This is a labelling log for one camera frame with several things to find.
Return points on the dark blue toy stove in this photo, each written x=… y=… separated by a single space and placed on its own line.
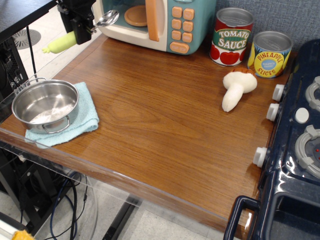
x=288 y=204

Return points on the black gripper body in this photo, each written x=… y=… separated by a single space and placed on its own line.
x=70 y=9

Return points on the black side table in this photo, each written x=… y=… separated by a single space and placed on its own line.
x=15 y=15

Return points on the stainless steel pot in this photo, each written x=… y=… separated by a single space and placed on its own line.
x=47 y=107

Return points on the plush white mushroom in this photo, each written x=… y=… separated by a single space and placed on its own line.
x=237 y=82

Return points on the white stove knob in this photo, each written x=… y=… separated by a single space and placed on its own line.
x=278 y=92
x=259 y=156
x=272 y=111

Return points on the toy microwave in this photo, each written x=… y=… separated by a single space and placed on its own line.
x=174 y=26

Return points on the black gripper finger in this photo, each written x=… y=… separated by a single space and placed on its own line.
x=82 y=29
x=67 y=22

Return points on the pineapple slices can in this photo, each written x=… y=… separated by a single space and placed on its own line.
x=269 y=53

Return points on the light blue cloth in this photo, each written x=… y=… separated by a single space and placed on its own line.
x=87 y=120

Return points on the tomato sauce can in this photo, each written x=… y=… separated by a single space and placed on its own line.
x=231 y=35

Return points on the spoon with green handle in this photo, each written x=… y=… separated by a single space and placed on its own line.
x=67 y=41

